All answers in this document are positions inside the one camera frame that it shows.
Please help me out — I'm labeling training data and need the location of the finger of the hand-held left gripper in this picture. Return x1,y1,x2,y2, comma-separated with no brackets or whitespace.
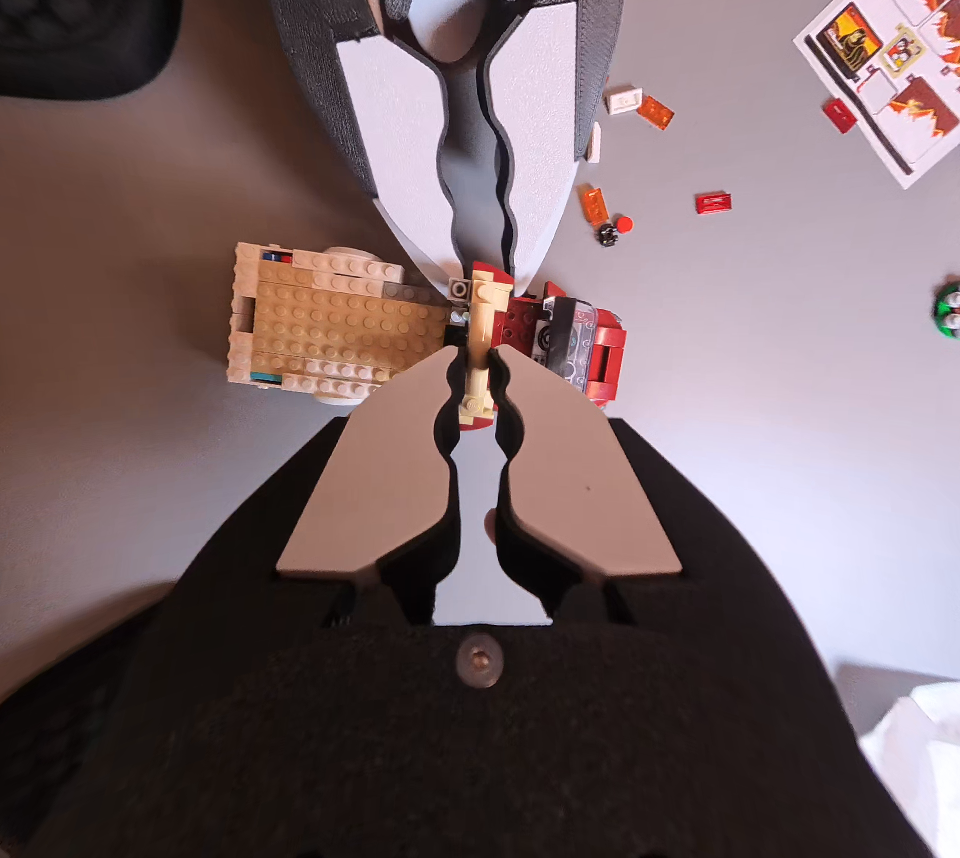
478,0,582,283
334,34,468,288

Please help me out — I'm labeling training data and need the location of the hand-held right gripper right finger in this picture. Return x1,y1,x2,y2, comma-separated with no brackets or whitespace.
487,346,684,624

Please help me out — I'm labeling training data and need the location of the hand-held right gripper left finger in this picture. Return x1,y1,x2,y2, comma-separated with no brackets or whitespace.
276,346,463,624

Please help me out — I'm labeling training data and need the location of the tan white red brick vehicle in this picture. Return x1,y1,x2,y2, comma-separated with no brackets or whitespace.
226,241,628,433

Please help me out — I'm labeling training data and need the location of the tan arch brick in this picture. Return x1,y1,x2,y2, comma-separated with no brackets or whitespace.
459,276,500,424

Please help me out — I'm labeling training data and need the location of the grey desk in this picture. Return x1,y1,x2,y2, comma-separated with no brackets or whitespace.
0,0,960,858

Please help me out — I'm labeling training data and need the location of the printed sticker sheet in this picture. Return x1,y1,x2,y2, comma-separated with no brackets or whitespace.
793,0,960,190

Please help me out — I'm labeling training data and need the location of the brick campfire build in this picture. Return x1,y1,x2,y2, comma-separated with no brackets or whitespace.
933,280,960,342

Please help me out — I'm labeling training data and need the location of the white paper bag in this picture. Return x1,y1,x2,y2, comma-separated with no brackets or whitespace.
858,681,960,858

